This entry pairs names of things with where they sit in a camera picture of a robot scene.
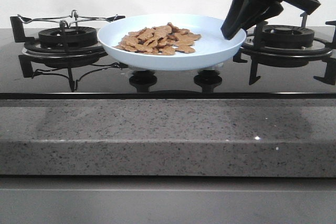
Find light blue plate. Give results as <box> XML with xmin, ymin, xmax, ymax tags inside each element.
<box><xmin>98</xmin><ymin>14</ymin><xmax>246</xmax><ymax>70</ymax></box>

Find brown meat pieces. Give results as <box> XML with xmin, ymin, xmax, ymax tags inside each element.
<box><xmin>115</xmin><ymin>23</ymin><xmax>202</xmax><ymax>56</ymax></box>

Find right black gas burner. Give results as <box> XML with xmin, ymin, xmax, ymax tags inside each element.
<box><xmin>261</xmin><ymin>25</ymin><xmax>315</xmax><ymax>49</ymax></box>

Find black gas burner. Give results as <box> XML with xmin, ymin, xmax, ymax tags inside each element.
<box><xmin>38</xmin><ymin>26</ymin><xmax>98</xmax><ymax>49</ymax></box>
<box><xmin>261</xmin><ymin>25</ymin><xmax>315</xmax><ymax>49</ymax></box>

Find right black pan support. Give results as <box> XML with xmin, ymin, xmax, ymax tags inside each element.
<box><xmin>233</xmin><ymin>12</ymin><xmax>335</xmax><ymax>85</ymax></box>

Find black pan support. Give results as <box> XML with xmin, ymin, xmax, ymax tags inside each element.
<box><xmin>233</xmin><ymin>12</ymin><xmax>335</xmax><ymax>85</ymax></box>
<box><xmin>10</xmin><ymin>10</ymin><xmax>125</xmax><ymax>78</ymax></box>

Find black glass gas cooktop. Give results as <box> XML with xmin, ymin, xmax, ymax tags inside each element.
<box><xmin>1</xmin><ymin>29</ymin><xmax>335</xmax><ymax>100</ymax></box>

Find right silver stove knob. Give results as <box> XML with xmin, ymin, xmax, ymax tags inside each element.
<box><xmin>197</xmin><ymin>62</ymin><xmax>224</xmax><ymax>75</ymax></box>

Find silver stove knob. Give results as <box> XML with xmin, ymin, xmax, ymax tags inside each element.
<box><xmin>129</xmin><ymin>67</ymin><xmax>155</xmax><ymax>75</ymax></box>
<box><xmin>197</xmin><ymin>62</ymin><xmax>224</xmax><ymax>75</ymax></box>

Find left silver stove knob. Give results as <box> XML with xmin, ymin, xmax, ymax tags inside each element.
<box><xmin>129</xmin><ymin>67</ymin><xmax>155</xmax><ymax>75</ymax></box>

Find left black pan support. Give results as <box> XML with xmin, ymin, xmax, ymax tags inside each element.
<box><xmin>10</xmin><ymin>10</ymin><xmax>125</xmax><ymax>78</ymax></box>

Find left black gas burner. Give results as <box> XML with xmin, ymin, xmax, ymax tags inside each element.
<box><xmin>38</xmin><ymin>26</ymin><xmax>98</xmax><ymax>49</ymax></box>

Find wire trivet ring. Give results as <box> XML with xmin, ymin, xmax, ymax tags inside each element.
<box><xmin>17</xmin><ymin>9</ymin><xmax>125</xmax><ymax>29</ymax></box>

